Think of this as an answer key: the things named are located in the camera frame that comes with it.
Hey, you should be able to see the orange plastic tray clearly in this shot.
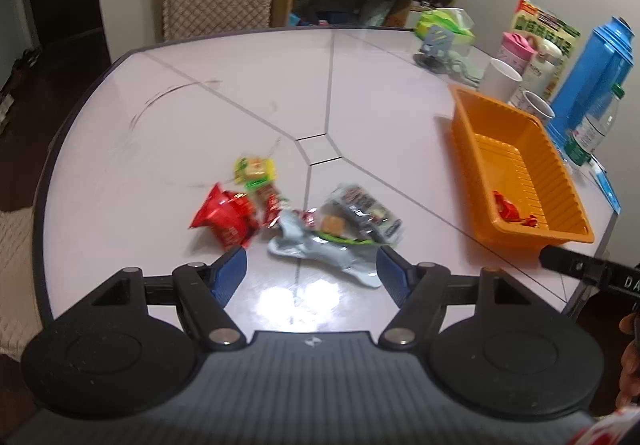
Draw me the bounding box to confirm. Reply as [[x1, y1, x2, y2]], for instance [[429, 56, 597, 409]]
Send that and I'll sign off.
[[447, 84, 596, 252]]

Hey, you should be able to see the pink drinking bottle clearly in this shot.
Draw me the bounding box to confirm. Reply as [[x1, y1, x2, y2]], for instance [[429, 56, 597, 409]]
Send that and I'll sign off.
[[495, 31, 537, 76]]

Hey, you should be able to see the person's right hand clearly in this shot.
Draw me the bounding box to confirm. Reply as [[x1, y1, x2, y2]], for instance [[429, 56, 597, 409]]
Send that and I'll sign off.
[[618, 312, 640, 408]]

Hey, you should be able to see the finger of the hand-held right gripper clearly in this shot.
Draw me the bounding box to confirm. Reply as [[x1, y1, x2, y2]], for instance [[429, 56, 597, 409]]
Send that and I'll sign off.
[[540, 245, 608, 287]]

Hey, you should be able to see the large yellow green snack bag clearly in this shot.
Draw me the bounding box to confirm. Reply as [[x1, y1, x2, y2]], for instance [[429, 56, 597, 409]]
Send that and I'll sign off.
[[510, 0, 582, 98]]

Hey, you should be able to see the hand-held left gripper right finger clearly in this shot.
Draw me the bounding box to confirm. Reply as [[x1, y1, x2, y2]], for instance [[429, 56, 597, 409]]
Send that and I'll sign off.
[[375, 245, 538, 351]]

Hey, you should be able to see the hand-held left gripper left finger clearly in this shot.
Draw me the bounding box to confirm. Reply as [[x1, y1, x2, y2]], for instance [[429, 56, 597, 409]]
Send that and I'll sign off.
[[87, 245, 248, 353]]

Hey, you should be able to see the light green cloth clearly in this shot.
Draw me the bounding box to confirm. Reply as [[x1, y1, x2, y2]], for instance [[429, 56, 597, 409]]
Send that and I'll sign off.
[[442, 44, 484, 86]]

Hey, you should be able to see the white mug with red print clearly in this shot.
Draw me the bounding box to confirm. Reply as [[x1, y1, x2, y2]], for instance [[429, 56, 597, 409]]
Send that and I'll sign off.
[[508, 90, 557, 126]]

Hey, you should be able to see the beige quilted cushion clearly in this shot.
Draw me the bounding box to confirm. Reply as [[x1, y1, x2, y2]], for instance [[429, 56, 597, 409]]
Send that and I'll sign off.
[[0, 209, 47, 357]]

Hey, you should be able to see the white thermos bottle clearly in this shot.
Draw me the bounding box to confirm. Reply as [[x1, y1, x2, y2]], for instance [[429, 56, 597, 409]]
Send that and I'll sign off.
[[520, 45, 566, 102]]

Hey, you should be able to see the dark red snack packet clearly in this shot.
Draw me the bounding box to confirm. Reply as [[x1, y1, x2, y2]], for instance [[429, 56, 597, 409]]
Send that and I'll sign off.
[[294, 208, 319, 232], [255, 180, 294, 229]]

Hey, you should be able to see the blue white tube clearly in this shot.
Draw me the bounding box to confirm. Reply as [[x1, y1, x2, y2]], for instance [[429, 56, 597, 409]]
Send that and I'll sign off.
[[589, 160, 624, 216]]

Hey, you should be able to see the plain white mug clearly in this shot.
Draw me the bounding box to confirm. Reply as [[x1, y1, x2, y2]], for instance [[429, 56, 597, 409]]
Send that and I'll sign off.
[[478, 57, 524, 98]]

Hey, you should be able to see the clear water bottle green cap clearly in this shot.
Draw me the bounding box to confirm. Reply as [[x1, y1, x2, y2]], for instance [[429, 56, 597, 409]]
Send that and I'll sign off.
[[563, 83, 627, 168]]

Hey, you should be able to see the grey phone stand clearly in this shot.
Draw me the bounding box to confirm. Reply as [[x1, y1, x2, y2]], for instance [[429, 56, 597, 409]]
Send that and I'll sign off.
[[413, 25, 459, 74]]

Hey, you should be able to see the yellow green snack packet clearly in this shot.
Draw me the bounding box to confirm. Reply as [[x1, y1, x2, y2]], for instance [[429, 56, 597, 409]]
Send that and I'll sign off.
[[233, 153, 278, 191]]

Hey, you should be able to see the red wrapped candy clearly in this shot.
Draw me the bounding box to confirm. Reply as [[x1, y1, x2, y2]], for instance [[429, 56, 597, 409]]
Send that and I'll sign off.
[[492, 190, 522, 223]]

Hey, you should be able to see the green tissue pack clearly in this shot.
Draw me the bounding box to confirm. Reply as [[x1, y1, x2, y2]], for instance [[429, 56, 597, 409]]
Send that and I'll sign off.
[[415, 7, 476, 46]]

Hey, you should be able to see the bright red snack packet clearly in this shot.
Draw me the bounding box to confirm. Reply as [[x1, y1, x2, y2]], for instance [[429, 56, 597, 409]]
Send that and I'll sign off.
[[188, 182, 261, 250]]

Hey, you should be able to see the blue thermos jug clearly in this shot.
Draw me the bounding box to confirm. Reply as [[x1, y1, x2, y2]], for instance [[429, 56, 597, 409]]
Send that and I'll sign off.
[[546, 16, 637, 156]]

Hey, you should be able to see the silver foil snack packet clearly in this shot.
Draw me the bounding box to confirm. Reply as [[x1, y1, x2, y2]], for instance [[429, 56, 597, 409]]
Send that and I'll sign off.
[[266, 210, 387, 289]]

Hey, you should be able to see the black clear snack packet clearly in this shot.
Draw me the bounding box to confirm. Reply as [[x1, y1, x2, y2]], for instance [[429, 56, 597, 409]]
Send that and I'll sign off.
[[325, 183, 405, 244]]

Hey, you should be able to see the clear packet with brown biscuit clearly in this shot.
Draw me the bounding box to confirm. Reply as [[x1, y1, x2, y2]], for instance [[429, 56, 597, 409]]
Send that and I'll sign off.
[[320, 213, 349, 237]]

